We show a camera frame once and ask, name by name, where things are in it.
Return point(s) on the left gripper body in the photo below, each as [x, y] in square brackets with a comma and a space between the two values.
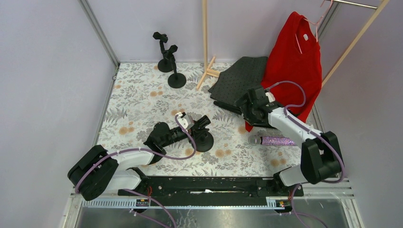
[199, 125]

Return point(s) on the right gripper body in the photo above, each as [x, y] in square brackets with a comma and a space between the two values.
[242, 102]

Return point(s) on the black mic stand front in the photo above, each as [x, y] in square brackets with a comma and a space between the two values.
[203, 139]

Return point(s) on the black mic stand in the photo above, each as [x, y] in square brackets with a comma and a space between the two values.
[203, 139]
[175, 80]
[164, 65]

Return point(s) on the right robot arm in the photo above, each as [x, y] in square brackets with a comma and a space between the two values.
[320, 152]

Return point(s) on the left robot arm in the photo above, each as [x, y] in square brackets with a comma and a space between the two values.
[100, 171]

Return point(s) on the black mic stand middle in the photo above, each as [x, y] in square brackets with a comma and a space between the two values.
[175, 80]

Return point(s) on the black mic stand back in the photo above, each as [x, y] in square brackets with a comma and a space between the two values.
[164, 65]

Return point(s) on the grey dotted cloth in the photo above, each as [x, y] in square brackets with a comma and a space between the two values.
[233, 83]

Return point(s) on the purple glitter microphone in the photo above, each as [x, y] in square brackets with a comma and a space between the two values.
[270, 141]

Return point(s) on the floral table mat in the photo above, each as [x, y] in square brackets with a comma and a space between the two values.
[141, 98]

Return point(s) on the red t-shirt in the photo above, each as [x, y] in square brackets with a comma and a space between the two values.
[294, 63]

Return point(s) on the pink clothes hanger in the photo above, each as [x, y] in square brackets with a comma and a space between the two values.
[316, 24]

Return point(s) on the wooden clothes rack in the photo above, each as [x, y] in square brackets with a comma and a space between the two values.
[214, 73]

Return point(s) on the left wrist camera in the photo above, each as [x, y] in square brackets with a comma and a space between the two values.
[184, 120]

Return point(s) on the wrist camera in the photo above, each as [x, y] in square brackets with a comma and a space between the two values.
[270, 97]
[184, 120]

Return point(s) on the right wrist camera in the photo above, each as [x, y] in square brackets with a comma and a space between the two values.
[270, 97]

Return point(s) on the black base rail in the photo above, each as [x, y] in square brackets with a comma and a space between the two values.
[212, 191]

